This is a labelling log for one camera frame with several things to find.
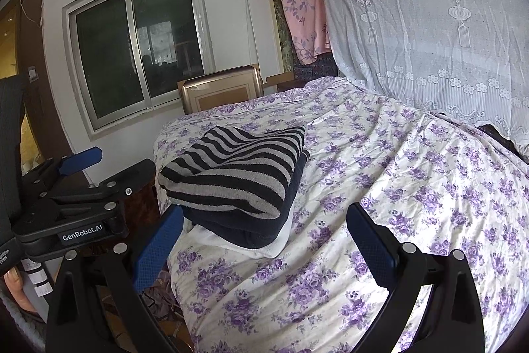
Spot white folded garment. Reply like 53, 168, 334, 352
190, 154, 310, 259

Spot white wall cord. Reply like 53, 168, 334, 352
244, 0, 261, 66

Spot green patterned panel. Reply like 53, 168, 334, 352
270, 0, 296, 74

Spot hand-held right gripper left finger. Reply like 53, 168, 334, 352
47, 206, 184, 353

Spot dark patterned cloth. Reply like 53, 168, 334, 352
293, 53, 340, 83

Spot white lace cover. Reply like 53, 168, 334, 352
310, 0, 529, 165

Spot person's left hand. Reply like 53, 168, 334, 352
3, 267, 41, 313

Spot navy folded garment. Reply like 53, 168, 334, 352
182, 150, 310, 250

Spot wooden door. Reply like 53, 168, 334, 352
0, 0, 73, 176

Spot purple floral bedsheet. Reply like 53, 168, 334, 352
153, 76, 529, 353

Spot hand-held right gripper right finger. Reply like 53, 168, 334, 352
346, 203, 485, 353

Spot sliding glass window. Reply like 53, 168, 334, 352
62, 0, 216, 141

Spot black grey striped sweater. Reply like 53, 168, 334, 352
158, 125, 307, 220

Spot pink floral cloth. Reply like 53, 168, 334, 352
275, 0, 331, 64

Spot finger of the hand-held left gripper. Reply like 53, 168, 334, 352
87, 159, 157, 199
50, 146, 104, 178

